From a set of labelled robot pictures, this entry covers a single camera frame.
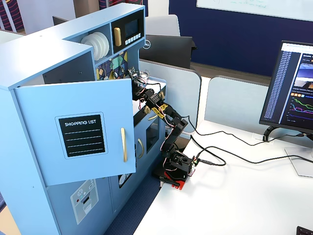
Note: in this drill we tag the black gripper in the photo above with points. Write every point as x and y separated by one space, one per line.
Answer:
136 85

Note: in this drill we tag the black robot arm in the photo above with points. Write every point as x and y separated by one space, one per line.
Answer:
176 132

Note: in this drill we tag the steel pot with lid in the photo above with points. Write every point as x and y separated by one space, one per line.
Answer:
143 78

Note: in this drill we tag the gold stove knob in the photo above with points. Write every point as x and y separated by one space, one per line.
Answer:
147 110
161 95

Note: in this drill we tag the steel skimmer utensil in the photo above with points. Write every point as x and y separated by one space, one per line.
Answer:
114 74

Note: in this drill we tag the grey desk partition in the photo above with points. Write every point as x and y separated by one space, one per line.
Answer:
176 93
232 102

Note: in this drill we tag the blue oven door with window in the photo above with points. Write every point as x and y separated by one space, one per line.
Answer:
159 124

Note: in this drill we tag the black Dell monitor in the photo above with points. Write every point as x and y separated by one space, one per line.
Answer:
166 51

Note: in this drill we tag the white toy plate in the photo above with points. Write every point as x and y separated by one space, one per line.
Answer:
104 49
91 45
108 45

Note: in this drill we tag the grey office chair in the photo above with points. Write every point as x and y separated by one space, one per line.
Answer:
162 25

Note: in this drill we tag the blue wooden toy kitchen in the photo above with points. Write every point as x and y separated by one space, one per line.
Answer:
36 44

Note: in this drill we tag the open blue fridge door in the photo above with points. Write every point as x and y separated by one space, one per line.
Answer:
36 147

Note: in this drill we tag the black monitor showing graphs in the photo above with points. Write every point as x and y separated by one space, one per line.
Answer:
276 85

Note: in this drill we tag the whiteboard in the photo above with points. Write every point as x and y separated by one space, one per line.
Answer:
254 7

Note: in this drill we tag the blue freezer door ice dispenser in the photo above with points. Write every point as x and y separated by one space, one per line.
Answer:
56 208

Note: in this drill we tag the grey monitor stand base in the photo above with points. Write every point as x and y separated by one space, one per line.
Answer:
300 164

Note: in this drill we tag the black keyboard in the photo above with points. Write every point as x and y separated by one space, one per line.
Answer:
305 231

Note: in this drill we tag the red arm base mount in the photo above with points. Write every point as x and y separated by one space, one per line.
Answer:
181 185

